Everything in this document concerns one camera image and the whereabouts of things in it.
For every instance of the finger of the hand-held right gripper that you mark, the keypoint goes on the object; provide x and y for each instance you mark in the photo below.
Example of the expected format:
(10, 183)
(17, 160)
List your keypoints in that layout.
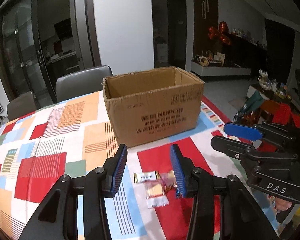
(230, 147)
(242, 131)

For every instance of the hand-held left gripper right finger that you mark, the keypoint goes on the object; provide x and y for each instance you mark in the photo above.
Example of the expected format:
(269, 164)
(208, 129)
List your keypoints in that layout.
(178, 172)

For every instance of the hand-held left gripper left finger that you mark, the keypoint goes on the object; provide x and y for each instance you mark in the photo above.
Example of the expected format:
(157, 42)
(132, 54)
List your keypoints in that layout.
(117, 171)

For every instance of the blue candy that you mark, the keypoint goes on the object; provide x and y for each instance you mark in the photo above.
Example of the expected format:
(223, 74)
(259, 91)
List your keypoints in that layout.
(178, 193)

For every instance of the gold white snack packet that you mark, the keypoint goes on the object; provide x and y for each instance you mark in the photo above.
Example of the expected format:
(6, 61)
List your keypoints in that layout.
(146, 176)

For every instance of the clear cracker packet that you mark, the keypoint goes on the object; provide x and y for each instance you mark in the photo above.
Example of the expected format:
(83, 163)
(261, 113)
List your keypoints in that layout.
(155, 193)

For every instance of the brown cardboard box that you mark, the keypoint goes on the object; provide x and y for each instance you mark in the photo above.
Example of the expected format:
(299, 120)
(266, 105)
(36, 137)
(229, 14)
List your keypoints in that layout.
(152, 110)

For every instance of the person's right hand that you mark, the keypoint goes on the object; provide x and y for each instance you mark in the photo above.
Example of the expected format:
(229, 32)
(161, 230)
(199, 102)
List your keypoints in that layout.
(283, 207)

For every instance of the green cloth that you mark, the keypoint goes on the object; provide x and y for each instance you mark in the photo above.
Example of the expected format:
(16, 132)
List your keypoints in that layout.
(250, 103)

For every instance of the wooden chair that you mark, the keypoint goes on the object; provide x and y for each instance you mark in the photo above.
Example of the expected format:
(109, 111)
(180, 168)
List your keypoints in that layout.
(267, 110)

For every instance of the red cloth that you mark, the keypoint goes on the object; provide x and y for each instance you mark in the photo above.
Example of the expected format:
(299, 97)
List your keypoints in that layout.
(287, 115)

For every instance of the lotus ornament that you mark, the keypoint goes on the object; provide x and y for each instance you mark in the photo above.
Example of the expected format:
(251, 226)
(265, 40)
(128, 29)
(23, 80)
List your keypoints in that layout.
(265, 80)

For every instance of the low white cabinet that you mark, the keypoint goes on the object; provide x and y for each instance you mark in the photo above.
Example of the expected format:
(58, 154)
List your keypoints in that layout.
(220, 70)

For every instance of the colourful checkered tablecloth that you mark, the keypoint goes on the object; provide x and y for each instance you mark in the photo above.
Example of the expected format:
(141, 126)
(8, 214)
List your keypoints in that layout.
(45, 155)

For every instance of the grey dining chair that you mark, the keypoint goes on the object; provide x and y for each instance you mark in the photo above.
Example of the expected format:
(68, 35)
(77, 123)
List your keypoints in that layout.
(82, 82)
(21, 106)

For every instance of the red foil balloons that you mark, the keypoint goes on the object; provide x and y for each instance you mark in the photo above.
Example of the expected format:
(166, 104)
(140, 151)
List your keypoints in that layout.
(220, 33)

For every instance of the tall dark cabinet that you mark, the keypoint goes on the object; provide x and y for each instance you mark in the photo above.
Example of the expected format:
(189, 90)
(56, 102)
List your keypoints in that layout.
(205, 22)

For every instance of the sliding glass door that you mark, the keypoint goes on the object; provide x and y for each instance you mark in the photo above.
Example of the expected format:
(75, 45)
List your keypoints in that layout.
(20, 45)

